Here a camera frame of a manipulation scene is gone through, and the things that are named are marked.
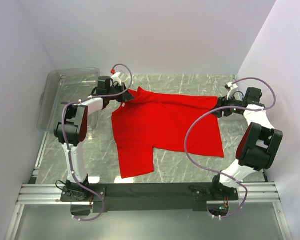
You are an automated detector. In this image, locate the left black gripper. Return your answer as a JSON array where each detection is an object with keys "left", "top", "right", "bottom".
[{"left": 107, "top": 82, "right": 135, "bottom": 103}]

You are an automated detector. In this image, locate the red t shirt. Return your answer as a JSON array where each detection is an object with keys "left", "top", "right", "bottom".
[{"left": 111, "top": 87, "right": 224, "bottom": 179}]

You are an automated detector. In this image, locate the clear plastic bin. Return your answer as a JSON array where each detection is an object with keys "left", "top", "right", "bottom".
[{"left": 37, "top": 67, "right": 100, "bottom": 133}]

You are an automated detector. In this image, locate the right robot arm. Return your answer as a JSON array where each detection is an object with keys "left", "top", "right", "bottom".
[{"left": 209, "top": 87, "right": 283, "bottom": 200}]

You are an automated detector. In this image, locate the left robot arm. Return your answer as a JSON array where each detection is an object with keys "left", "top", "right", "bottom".
[{"left": 53, "top": 71, "right": 134, "bottom": 201}]

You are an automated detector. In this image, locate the black base beam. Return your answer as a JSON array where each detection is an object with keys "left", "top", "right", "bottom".
[{"left": 60, "top": 182, "right": 238, "bottom": 213}]

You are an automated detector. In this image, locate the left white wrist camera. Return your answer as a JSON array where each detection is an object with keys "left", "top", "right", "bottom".
[{"left": 111, "top": 71, "right": 125, "bottom": 85}]

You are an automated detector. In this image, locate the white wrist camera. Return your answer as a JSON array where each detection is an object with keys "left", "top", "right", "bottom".
[
  {"left": 225, "top": 82, "right": 238, "bottom": 99},
  {"left": 111, "top": 71, "right": 125, "bottom": 85}
]

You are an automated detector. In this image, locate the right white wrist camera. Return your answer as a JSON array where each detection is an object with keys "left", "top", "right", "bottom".
[{"left": 225, "top": 82, "right": 238, "bottom": 99}]

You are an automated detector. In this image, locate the aluminium rail frame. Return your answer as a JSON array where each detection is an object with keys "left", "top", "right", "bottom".
[{"left": 4, "top": 74, "right": 290, "bottom": 240}]

